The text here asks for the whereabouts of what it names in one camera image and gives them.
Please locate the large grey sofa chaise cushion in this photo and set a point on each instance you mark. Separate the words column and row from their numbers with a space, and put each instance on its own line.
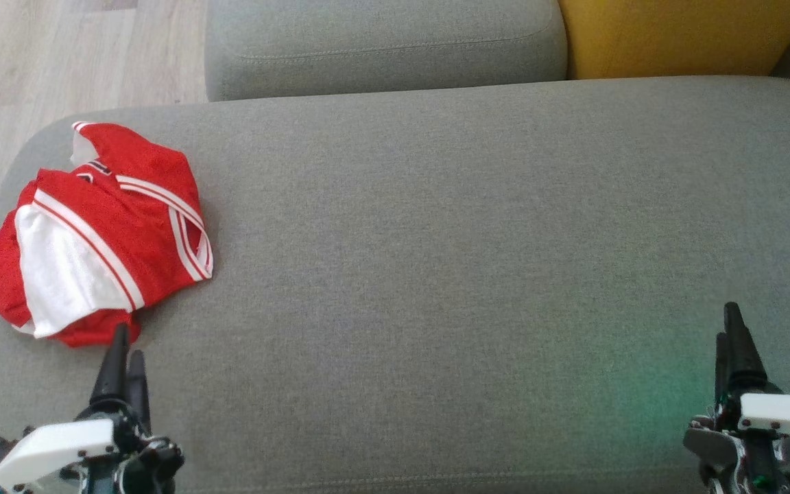
column 436, row 274

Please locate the grey sofa seat cushion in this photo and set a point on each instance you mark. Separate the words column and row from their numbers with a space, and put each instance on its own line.
column 381, row 41

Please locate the red jersey with white trim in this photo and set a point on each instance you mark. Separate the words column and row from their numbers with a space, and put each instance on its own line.
column 148, row 165

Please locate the large yellow sofa back cushion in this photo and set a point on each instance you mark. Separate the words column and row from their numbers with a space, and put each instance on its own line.
column 676, row 34

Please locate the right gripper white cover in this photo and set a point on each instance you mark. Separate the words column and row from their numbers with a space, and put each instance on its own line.
column 786, row 412

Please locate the red shorts with white lining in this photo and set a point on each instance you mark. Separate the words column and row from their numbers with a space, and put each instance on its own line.
column 4, row 267

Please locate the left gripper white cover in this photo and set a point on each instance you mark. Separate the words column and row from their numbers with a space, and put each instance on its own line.
column 52, row 446

